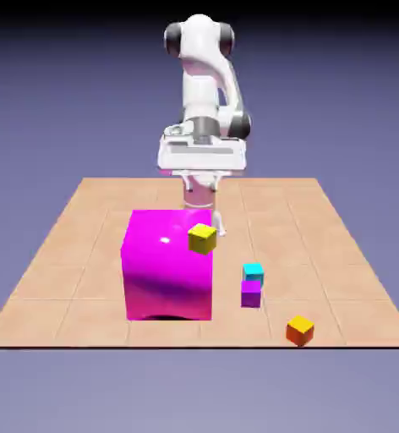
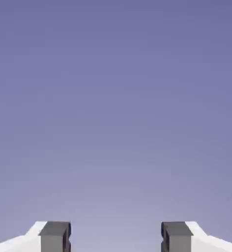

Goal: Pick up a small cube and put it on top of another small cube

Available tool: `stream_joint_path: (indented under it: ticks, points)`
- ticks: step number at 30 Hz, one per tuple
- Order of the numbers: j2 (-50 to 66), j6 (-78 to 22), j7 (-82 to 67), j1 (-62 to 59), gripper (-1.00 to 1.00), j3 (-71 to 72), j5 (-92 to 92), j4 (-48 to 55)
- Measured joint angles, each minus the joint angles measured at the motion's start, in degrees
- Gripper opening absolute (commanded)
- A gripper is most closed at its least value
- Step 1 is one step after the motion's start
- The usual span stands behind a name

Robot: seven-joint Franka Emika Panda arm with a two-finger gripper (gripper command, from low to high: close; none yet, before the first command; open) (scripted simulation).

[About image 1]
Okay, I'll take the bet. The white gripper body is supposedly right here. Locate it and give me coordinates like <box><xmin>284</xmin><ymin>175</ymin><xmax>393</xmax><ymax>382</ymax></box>
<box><xmin>156</xmin><ymin>134</ymin><xmax>249</xmax><ymax>178</ymax></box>

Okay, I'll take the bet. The small yellow cube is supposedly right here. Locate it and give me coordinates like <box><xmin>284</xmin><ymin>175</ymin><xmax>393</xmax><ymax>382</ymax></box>
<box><xmin>187</xmin><ymin>222</ymin><xmax>218</xmax><ymax>256</ymax></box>

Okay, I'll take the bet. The small cyan cube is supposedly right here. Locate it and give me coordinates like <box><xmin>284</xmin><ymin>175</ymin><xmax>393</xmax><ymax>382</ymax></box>
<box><xmin>242</xmin><ymin>262</ymin><xmax>265</xmax><ymax>286</ymax></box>

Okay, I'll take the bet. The small purple cube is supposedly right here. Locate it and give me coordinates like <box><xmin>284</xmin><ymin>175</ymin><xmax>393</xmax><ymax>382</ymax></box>
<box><xmin>240</xmin><ymin>279</ymin><xmax>262</xmax><ymax>310</ymax></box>

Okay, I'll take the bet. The small orange cube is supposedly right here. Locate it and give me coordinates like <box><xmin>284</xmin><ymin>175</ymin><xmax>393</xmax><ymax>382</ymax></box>
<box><xmin>285</xmin><ymin>315</ymin><xmax>316</xmax><ymax>348</ymax></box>

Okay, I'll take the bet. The large magenta box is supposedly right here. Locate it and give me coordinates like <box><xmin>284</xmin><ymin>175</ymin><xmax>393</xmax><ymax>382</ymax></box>
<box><xmin>120</xmin><ymin>208</ymin><xmax>215</xmax><ymax>322</ymax></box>

